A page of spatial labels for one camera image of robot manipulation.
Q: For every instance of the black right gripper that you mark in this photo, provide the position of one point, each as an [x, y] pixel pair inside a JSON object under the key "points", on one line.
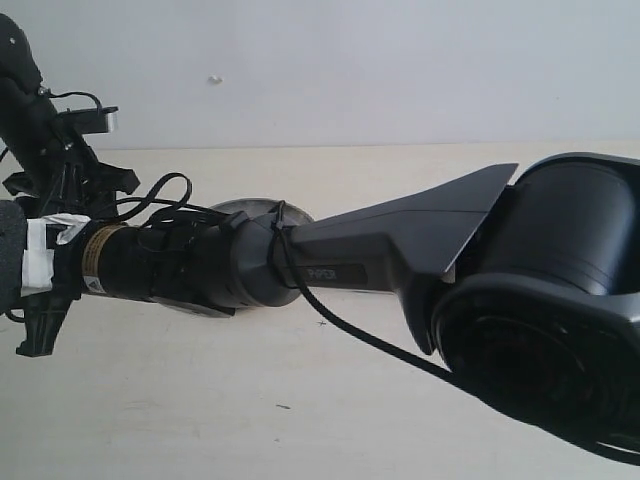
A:
{"points": [[44, 314]]}

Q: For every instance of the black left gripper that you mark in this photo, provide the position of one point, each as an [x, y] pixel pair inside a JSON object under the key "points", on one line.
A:
{"points": [[60, 172]]}

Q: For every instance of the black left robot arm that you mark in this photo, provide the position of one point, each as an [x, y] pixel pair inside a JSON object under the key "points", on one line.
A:
{"points": [[21, 75]]}

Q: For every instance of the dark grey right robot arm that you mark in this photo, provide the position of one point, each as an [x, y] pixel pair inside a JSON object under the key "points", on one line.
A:
{"points": [[520, 288]]}

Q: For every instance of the round silver metal plate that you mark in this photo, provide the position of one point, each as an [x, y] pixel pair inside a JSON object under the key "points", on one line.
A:
{"points": [[229, 265]]}

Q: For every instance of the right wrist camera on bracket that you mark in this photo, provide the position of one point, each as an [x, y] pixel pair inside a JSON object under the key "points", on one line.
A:
{"points": [[35, 253]]}

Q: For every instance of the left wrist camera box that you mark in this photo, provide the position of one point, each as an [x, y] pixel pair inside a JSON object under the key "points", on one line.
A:
{"points": [[101, 120]]}

